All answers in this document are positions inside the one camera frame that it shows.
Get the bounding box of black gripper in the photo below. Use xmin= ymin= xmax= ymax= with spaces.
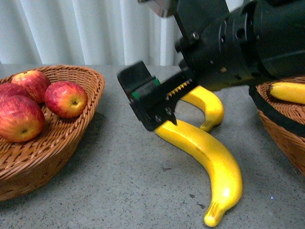
xmin=117 ymin=0 xmax=250 ymax=131

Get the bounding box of red yellow apple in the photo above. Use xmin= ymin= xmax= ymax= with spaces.
xmin=0 ymin=95 xmax=45 ymax=143
xmin=44 ymin=81 xmax=88 ymax=118

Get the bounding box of small far yellow banana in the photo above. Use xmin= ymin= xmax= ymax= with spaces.
xmin=181 ymin=86 xmax=224 ymax=132

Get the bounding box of large near yellow banana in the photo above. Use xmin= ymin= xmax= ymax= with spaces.
xmin=155 ymin=120 xmax=243 ymax=227

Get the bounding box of red apple back in basket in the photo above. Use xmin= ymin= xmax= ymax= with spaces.
xmin=11 ymin=70 xmax=51 ymax=104

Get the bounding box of red apple in basket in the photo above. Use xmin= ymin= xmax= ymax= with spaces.
xmin=11 ymin=70 xmax=51 ymax=104
xmin=0 ymin=83 xmax=32 ymax=102

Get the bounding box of grey pleated curtain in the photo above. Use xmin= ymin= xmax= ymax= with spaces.
xmin=0 ymin=0 xmax=258 ymax=66

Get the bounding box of yellow banana in right basket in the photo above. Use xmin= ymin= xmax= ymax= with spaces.
xmin=268 ymin=82 xmax=305 ymax=105

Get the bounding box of left brown wicker basket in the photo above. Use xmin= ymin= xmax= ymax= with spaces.
xmin=0 ymin=65 xmax=105 ymax=201

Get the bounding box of brown wicker basket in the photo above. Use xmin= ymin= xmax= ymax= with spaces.
xmin=249 ymin=82 xmax=305 ymax=175
xmin=0 ymin=65 xmax=105 ymax=201

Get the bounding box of right brown wicker basket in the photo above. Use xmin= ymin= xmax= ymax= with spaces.
xmin=249 ymin=82 xmax=305 ymax=175

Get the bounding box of red apple front in basket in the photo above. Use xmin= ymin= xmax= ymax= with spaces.
xmin=0 ymin=83 xmax=32 ymax=102

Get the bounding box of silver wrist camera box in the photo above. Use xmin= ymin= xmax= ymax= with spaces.
xmin=137 ymin=0 xmax=178 ymax=18

